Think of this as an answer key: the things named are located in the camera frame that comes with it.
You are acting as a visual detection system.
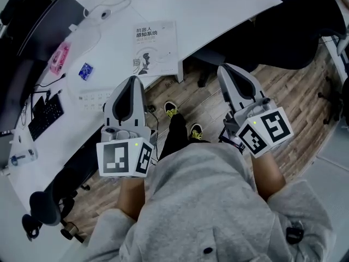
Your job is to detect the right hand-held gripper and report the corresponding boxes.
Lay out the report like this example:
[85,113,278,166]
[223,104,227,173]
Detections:
[217,63,294,159]

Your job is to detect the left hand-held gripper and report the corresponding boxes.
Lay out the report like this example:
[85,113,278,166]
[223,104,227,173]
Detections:
[95,75,155,178]

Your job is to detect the white paperback book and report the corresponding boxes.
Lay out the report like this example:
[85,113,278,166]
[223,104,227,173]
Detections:
[130,20,179,78]

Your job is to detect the person's right forearm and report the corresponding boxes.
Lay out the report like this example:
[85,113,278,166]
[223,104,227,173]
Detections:
[249,153,287,203]

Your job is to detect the person's left forearm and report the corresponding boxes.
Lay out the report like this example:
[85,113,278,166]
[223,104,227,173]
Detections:
[117,175,146,223]

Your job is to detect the white power strip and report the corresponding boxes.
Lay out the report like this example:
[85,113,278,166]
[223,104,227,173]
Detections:
[77,90,117,111]

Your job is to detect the person's left shoe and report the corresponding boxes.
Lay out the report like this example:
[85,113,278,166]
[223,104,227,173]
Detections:
[164,100,179,119]

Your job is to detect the person's shoe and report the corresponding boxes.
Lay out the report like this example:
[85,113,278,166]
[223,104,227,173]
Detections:
[189,123,203,141]
[164,100,179,119]

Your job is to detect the blue patterned packet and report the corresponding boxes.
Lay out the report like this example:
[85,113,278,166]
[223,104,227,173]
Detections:
[78,62,95,81]

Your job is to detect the person's black trousers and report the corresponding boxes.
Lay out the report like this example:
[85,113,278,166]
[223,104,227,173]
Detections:
[158,113,212,162]

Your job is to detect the person's right shoe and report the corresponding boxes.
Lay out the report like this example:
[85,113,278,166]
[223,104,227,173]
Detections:
[189,123,203,141]

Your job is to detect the black office chair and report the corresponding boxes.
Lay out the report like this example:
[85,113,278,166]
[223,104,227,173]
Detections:
[21,168,91,241]
[190,0,347,88]

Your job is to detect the pink tissue packet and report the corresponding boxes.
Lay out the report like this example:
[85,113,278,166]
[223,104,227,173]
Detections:
[50,42,73,76]

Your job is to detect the compact black keyboard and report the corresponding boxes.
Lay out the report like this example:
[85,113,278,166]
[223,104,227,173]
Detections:
[27,93,65,142]

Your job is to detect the black monitor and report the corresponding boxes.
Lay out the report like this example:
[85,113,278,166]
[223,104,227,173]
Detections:
[0,58,47,133]

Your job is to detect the clear water bottle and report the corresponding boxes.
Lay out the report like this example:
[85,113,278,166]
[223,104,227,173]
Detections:
[7,148,38,168]

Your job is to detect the person's grey hoodie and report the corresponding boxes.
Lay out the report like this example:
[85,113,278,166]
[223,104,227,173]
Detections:
[83,142,338,262]

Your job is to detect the black clip-on device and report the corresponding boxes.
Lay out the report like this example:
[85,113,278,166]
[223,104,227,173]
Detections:
[285,222,304,245]

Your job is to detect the black cable with plug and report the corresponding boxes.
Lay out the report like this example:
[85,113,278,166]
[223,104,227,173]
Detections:
[34,73,67,89]

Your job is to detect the white cable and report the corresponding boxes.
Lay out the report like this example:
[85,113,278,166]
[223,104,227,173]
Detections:
[82,0,134,62]

